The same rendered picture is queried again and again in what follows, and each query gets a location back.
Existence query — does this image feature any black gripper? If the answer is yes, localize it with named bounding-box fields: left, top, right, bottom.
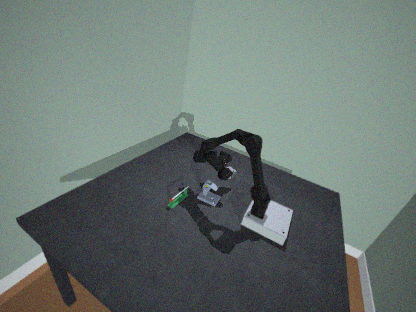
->
left=211, top=158, right=233, bottom=181

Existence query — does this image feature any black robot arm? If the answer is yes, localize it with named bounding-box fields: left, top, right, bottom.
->
left=193, top=129, right=271, bottom=220

